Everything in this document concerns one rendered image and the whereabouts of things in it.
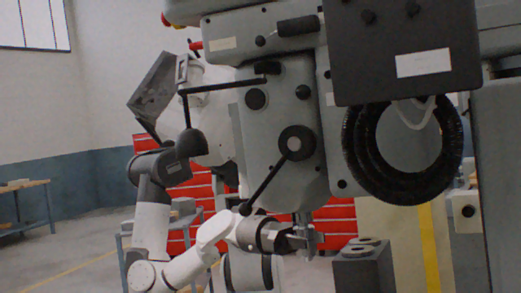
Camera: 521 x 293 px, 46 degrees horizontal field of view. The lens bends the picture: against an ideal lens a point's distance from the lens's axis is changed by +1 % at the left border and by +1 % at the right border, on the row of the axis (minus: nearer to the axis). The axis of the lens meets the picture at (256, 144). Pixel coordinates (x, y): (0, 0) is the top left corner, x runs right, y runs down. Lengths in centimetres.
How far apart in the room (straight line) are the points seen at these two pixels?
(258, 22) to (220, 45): 9
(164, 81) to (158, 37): 1025
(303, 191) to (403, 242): 189
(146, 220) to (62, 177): 1060
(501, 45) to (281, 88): 40
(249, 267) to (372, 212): 121
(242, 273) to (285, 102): 91
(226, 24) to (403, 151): 42
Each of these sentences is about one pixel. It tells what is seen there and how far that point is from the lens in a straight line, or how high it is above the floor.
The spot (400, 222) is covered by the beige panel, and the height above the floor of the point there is 91.
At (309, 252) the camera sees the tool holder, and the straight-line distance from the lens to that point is 132.
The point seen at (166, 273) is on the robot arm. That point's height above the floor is 116.
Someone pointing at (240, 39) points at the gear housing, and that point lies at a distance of 121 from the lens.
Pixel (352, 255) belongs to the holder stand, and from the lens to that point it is 165.
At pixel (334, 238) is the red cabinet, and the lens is 614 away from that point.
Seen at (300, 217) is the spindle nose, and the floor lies 129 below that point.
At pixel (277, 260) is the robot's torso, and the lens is 201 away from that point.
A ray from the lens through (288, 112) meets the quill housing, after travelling 120.
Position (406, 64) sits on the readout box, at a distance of 87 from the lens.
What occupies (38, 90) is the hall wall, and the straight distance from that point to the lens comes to 1201.
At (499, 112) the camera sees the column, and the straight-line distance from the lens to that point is 106.
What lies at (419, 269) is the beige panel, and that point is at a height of 67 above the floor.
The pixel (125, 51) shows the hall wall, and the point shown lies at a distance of 1237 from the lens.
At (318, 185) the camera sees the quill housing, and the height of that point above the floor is 137.
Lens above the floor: 152
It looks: 3 degrees down
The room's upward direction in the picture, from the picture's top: 8 degrees counter-clockwise
